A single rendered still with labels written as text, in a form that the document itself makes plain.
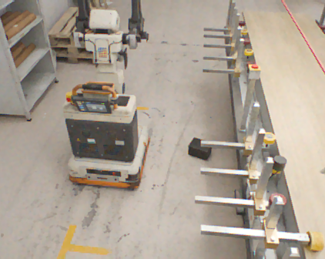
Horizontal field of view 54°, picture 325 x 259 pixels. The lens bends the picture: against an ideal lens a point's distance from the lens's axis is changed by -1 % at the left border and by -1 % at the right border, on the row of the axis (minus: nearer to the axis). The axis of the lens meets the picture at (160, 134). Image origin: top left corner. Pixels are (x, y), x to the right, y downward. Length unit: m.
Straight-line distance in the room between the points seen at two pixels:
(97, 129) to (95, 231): 0.80
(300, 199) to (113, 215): 1.53
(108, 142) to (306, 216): 1.56
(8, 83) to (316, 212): 3.08
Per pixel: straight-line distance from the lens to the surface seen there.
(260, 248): 1.66
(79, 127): 2.59
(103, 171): 2.73
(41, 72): 4.59
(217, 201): 1.71
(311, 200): 1.80
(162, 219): 2.68
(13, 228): 2.87
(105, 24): 2.53
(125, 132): 2.49
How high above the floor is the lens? 2.17
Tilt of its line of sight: 39 degrees down
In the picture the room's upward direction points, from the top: straight up
